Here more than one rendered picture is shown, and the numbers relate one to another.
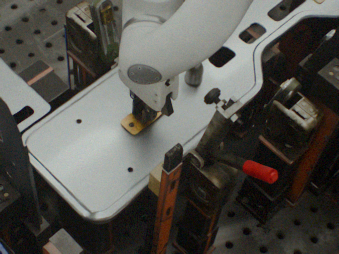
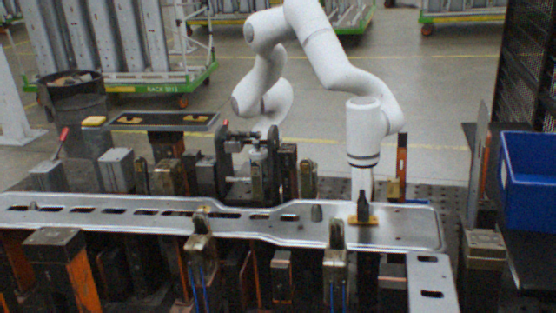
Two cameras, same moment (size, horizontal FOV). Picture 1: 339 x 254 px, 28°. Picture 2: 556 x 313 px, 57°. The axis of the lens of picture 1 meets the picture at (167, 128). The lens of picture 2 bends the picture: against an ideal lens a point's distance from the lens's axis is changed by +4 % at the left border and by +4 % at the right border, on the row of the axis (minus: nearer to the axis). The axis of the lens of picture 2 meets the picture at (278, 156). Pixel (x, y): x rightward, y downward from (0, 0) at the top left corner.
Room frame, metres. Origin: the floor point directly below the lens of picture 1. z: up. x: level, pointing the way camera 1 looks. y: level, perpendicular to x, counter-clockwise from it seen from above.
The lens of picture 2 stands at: (1.34, 0.96, 1.75)
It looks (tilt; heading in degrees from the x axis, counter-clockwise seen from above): 25 degrees down; 244
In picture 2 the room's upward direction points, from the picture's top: 5 degrees counter-clockwise
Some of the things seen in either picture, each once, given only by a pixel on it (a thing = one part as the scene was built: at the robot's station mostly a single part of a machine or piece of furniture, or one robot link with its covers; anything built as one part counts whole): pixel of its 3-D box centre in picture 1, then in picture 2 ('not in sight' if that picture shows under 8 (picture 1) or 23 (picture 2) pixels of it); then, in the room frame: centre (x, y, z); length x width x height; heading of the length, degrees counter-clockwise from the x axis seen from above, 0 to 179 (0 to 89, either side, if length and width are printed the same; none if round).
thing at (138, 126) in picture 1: (144, 114); (363, 217); (0.65, 0.04, 1.01); 0.08 x 0.04 x 0.01; 141
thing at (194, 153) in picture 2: not in sight; (199, 203); (0.96, -0.48, 0.90); 0.05 x 0.05 x 0.40; 51
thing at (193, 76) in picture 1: (194, 73); (316, 214); (0.75, -0.04, 1.02); 0.03 x 0.03 x 0.07
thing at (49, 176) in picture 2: not in sight; (59, 211); (1.37, -0.75, 0.88); 0.11 x 0.10 x 0.36; 51
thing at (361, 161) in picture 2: not in sight; (362, 154); (0.65, 0.04, 1.20); 0.09 x 0.08 x 0.03; 51
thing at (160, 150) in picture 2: not in sight; (175, 179); (0.99, -0.65, 0.92); 0.10 x 0.08 x 0.45; 141
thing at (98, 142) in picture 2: not in sight; (109, 179); (1.19, -0.82, 0.92); 0.08 x 0.08 x 0.44; 51
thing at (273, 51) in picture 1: (238, 81); (265, 261); (0.88, -0.14, 0.84); 0.12 x 0.05 x 0.29; 51
